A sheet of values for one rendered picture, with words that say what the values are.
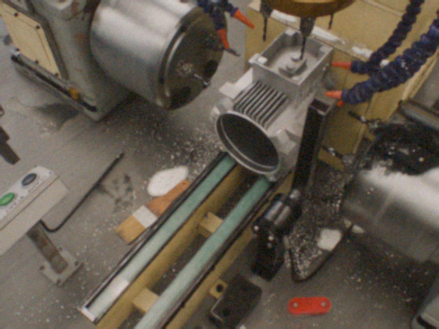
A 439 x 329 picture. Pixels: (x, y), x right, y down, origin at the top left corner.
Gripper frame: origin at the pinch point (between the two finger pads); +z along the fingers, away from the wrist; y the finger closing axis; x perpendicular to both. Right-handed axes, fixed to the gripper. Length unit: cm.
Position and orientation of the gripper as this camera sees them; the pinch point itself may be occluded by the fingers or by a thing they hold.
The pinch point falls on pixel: (1, 145)
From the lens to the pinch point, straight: 87.8
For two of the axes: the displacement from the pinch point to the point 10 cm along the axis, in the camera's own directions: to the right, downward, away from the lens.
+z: 3.7, 7.2, 5.9
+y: 5.9, -6.7, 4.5
